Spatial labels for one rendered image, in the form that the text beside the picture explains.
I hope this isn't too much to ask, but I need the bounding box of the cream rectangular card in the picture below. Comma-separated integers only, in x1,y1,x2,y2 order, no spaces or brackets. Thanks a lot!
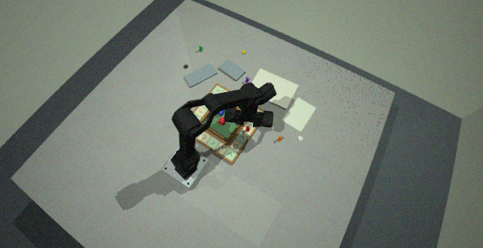
252,69,299,109

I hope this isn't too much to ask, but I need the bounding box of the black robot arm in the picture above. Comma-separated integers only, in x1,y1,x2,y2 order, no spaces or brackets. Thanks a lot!
171,82,277,180

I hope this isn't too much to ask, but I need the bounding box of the red die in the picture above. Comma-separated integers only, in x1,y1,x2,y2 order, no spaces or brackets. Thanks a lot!
218,117,226,126

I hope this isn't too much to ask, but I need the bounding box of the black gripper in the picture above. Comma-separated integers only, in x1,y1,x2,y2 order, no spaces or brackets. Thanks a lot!
224,107,273,128

